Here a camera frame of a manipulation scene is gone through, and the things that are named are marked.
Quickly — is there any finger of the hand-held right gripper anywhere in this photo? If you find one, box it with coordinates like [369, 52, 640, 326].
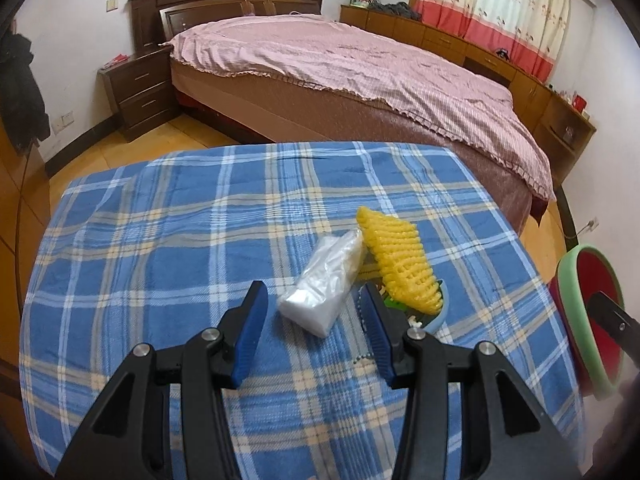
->
[586, 291, 640, 353]

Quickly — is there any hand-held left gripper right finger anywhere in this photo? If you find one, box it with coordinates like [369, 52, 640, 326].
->
[357, 282, 583, 480]

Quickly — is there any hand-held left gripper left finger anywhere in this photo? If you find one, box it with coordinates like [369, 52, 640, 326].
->
[55, 280, 269, 480]

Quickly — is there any green bin with red inside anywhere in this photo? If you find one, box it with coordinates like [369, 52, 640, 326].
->
[555, 244, 628, 401]

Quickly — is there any white plastic packet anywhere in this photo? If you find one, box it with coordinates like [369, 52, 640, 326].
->
[276, 230, 363, 338]

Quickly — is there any blue green plastic toy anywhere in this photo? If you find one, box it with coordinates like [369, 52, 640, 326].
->
[379, 280, 451, 333]

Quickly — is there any yellow foam fruit net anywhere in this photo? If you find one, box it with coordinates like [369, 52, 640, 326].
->
[356, 206, 445, 317]

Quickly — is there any blue plaid blanket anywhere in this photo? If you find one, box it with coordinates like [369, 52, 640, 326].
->
[19, 141, 586, 480]

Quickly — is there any open wooden shelf cabinet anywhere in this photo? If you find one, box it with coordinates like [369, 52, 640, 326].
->
[532, 91, 598, 188]

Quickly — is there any bed with brown skirt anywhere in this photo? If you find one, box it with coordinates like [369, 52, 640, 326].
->
[170, 57, 538, 236]

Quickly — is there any dark wooden nightstand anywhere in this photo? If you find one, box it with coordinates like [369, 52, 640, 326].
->
[97, 45, 181, 143]

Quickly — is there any bed with pink cover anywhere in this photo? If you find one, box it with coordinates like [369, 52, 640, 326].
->
[165, 14, 558, 203]

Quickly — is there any row of wooden cabinets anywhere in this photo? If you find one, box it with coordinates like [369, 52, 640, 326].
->
[340, 4, 551, 131]

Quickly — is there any dark clothes pile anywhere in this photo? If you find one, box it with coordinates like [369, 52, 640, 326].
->
[370, 1, 423, 21]

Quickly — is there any black jacket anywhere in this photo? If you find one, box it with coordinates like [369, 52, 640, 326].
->
[0, 32, 51, 153]

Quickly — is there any cream and red curtain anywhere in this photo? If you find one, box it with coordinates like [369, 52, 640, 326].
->
[410, 0, 571, 81]

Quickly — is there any metal bead chain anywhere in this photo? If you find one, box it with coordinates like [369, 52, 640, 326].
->
[350, 285, 386, 367]

